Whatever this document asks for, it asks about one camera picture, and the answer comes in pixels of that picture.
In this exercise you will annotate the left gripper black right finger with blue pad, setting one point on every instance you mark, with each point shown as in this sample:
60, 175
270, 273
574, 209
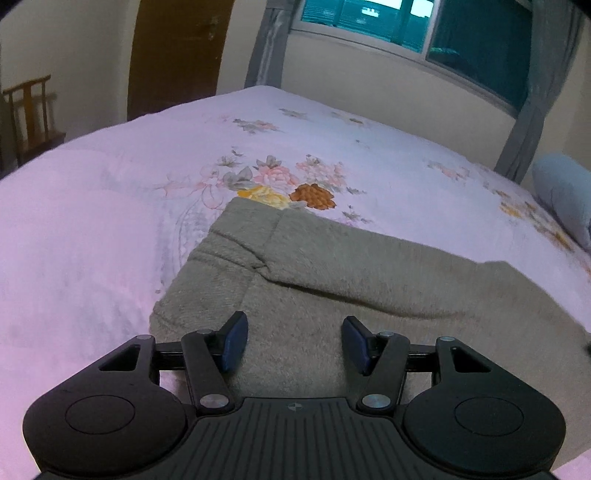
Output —
455, 410

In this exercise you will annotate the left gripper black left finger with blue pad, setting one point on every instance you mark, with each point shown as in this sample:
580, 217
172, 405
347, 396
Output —
128, 413

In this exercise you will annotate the grey-brown fleece pants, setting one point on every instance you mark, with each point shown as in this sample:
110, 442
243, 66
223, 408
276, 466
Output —
296, 276

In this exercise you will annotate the pink floral bed sheet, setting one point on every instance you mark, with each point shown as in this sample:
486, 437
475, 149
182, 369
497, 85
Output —
93, 232

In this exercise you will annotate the rolled light blue quilt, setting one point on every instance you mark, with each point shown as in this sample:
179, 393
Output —
563, 186

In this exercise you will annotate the wooden chair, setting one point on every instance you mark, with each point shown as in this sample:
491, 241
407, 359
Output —
29, 115

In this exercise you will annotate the brown wooden door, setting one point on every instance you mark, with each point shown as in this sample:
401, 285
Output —
176, 53

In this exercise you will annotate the left grey curtain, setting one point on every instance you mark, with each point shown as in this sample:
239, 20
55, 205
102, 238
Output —
266, 62

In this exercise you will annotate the grey curtain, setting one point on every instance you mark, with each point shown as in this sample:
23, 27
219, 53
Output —
557, 26
266, 62

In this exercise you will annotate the white framed window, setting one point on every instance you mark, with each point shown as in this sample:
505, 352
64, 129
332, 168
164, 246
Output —
483, 44

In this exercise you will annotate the right grey curtain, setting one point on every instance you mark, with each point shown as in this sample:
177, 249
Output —
557, 26

